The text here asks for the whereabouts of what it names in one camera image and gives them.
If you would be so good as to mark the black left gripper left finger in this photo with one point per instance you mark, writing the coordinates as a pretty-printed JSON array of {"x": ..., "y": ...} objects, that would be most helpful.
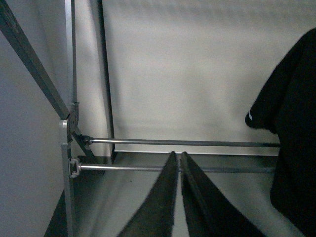
[{"x": 155, "y": 216}]

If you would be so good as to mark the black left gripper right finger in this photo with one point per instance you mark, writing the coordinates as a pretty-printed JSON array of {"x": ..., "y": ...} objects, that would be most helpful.
[{"x": 208, "y": 212}]

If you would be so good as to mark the black garment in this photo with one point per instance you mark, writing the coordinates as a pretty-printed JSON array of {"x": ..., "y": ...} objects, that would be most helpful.
[{"x": 286, "y": 106}]

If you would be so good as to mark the grey metal drying rack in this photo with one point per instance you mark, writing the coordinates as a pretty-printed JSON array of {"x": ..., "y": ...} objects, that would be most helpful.
[{"x": 69, "y": 115}]

